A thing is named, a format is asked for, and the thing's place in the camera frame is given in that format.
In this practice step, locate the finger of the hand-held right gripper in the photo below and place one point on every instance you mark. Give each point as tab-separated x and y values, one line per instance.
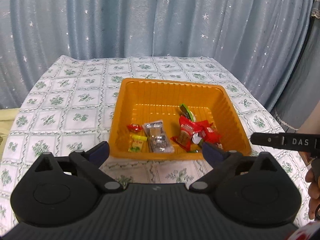
265	140

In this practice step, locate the blue lace-trimmed cover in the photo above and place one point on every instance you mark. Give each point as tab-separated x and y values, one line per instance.
300	92

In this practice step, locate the orange plastic tray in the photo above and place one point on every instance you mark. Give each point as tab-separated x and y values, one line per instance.
160	97

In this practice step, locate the wooden furniture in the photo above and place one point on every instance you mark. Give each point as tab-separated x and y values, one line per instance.
306	158

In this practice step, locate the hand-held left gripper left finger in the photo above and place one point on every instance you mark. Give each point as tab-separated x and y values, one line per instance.
100	153

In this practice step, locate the small red candy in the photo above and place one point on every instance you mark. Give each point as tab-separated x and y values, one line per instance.
134	127

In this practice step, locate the blue star curtain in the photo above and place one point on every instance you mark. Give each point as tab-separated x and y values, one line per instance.
150	17

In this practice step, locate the pale green sofa cover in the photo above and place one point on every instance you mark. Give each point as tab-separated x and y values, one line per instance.
7	120

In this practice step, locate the person's right hand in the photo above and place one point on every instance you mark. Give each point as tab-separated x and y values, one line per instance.
313	200

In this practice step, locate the green snack packet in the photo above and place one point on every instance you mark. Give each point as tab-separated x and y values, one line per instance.
186	110

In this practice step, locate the clear grey snack packet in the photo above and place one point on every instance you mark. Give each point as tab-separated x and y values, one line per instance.
157	137

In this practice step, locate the floral tablecloth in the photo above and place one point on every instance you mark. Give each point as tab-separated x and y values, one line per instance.
62	105

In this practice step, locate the yellow green candy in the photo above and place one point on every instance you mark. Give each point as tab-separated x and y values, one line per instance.
137	143

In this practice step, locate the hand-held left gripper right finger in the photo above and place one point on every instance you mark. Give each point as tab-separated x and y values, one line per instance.
213	153

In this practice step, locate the red patterned garment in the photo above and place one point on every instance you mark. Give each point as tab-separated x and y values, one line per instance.
310	233

